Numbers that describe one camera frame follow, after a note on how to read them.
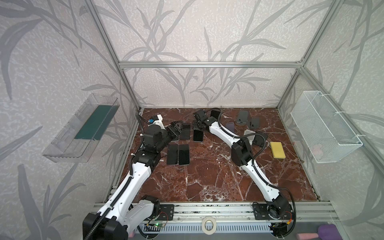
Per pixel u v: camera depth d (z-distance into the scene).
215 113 0.99
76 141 0.63
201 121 0.85
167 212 0.74
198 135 1.02
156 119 0.68
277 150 0.96
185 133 1.06
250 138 0.96
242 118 1.08
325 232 0.69
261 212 0.74
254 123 1.07
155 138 0.56
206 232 0.68
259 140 0.96
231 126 1.01
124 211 0.43
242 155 0.68
